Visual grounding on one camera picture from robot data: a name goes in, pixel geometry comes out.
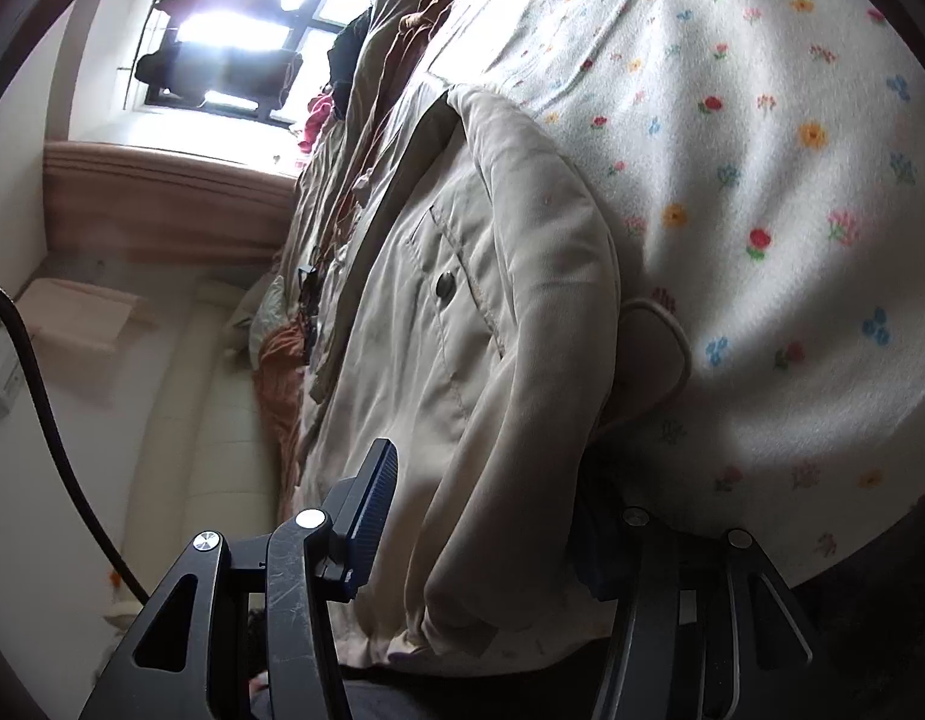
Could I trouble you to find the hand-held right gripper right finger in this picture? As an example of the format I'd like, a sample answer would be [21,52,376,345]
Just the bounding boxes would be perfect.
[574,506,827,720]

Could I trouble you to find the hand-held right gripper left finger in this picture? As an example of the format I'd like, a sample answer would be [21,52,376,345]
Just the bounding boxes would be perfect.
[79,436,400,720]

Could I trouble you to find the beige zip jacket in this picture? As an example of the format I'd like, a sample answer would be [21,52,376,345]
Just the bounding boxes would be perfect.
[278,79,692,672]

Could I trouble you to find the black crumpled clothes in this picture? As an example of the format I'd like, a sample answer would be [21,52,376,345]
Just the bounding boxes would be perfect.
[327,11,373,106]

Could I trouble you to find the brown blanket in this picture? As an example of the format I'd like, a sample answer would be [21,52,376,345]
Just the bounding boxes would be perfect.
[252,0,493,466]

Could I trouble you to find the cream padded headboard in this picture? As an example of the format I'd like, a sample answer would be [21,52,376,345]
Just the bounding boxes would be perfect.
[124,277,298,616]

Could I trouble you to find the small dark clothing item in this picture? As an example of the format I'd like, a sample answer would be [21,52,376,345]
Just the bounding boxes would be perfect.
[297,247,324,361]

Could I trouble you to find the pale pillow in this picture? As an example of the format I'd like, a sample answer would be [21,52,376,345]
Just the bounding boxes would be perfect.
[248,274,291,350]

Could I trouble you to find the cream hanging cloth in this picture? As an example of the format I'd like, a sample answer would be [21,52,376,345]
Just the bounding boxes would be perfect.
[23,277,155,353]

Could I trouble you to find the pink curtain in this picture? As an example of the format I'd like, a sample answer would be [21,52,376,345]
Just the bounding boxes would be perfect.
[42,142,298,267]

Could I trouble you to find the pink garment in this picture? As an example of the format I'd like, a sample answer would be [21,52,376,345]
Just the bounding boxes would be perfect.
[297,86,339,155]

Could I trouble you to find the white floral bed sheet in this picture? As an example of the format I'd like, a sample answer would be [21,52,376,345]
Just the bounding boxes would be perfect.
[424,0,925,586]

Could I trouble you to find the dark framed window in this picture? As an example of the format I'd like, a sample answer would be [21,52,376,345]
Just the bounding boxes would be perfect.
[136,0,373,128]

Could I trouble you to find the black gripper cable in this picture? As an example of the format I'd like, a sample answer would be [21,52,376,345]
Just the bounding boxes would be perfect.
[0,274,152,608]

